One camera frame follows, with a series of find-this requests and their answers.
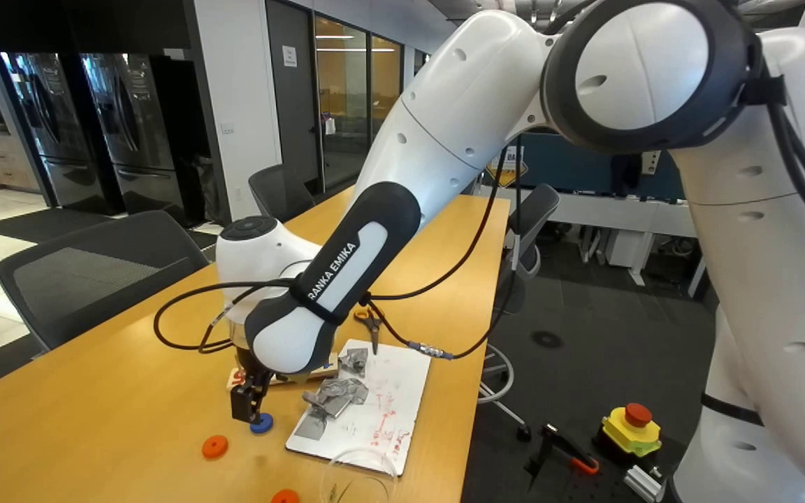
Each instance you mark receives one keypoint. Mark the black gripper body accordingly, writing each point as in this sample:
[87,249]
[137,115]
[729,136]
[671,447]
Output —
[253,369]

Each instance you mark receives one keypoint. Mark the blue foam disc with hole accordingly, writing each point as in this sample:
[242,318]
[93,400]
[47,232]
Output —
[260,424]

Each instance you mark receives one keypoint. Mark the orange foam disc with hole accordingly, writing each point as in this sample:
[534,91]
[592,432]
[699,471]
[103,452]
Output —
[213,447]
[283,498]

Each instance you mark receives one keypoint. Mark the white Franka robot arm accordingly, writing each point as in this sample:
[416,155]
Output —
[477,84]

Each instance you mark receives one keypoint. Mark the clear glass cup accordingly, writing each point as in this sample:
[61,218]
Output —
[361,478]

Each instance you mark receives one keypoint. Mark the large crumpled grey tape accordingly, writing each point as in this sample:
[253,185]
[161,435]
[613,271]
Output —
[333,394]

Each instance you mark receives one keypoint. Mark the grey scissors with orange grip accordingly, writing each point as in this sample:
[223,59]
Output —
[369,327]

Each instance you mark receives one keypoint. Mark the white dry-erase board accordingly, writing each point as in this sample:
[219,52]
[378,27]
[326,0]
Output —
[393,400]

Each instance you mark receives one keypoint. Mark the black glass-door refrigerators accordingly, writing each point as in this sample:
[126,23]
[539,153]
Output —
[125,129]

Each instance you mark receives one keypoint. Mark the yellow emergency stop button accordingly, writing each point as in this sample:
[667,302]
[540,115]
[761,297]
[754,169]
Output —
[634,432]

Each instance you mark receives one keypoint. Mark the blue partition panel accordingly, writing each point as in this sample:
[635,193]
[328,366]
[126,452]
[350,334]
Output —
[572,162]

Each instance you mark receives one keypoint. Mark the white office desk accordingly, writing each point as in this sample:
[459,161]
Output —
[627,216]

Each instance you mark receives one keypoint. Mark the silver metal bracket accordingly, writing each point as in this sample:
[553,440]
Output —
[645,481]

